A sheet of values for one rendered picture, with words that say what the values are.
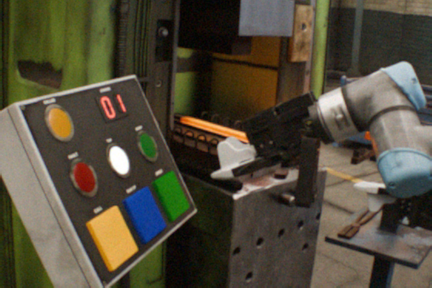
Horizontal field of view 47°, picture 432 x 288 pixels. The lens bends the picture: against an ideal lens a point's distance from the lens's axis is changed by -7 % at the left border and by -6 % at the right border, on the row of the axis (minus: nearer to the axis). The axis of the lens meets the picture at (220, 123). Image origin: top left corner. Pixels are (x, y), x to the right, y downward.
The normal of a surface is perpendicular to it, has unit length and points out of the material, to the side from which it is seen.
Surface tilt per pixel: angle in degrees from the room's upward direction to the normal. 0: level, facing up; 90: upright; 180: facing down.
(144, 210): 60
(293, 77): 90
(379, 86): 54
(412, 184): 130
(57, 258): 90
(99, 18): 90
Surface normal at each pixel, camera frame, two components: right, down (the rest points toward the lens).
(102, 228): 0.85, -0.37
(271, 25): 0.71, 0.20
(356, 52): -0.78, 0.09
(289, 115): -0.34, 0.18
